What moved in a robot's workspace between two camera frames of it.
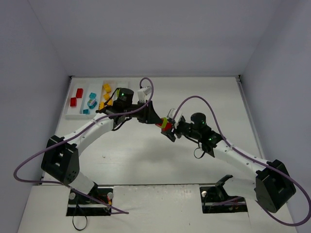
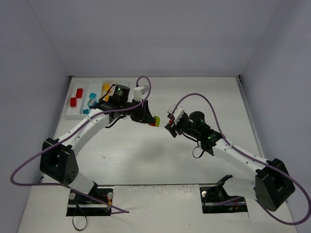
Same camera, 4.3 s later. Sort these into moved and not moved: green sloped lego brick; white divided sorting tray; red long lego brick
Moved: green sloped lego brick
Not moved: red long lego brick; white divided sorting tray
